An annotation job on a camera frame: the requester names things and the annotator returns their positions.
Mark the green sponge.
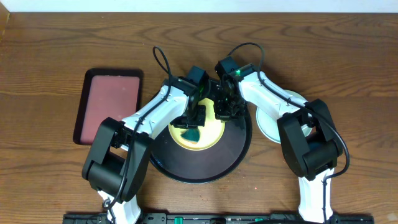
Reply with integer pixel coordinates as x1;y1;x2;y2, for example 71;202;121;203
180;128;200;144

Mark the yellow plate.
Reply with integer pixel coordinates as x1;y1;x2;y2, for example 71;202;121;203
169;98;225;151

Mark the light green plate front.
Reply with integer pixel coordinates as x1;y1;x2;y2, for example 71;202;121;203
256;90;312;144

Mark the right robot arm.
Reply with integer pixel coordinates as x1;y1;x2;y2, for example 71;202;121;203
215;62;348;223

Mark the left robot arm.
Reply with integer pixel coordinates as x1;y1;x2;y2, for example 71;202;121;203
82;78;209;223

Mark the round black serving tray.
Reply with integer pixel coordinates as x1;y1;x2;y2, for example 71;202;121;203
146;77;252;184

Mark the rectangular black red tray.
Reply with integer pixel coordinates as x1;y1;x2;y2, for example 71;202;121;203
73;68;144;145

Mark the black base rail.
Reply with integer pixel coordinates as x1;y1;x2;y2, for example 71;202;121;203
62;213;374;224

